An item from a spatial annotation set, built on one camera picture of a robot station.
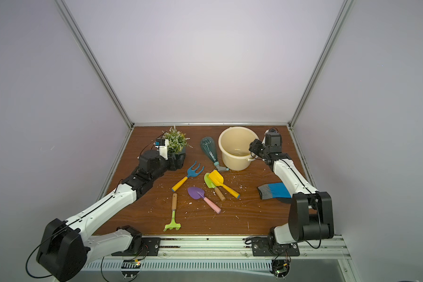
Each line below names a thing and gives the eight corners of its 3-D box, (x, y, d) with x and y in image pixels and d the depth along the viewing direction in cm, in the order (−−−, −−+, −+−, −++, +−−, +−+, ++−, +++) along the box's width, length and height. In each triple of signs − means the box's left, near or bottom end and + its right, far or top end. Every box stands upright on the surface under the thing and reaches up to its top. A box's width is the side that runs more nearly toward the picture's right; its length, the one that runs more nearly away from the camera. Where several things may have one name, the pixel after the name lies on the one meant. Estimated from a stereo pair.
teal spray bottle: (215, 174, 96) (215, 169, 91) (201, 145, 109) (200, 138, 104) (225, 170, 98) (226, 164, 93) (210, 142, 111) (210, 135, 106)
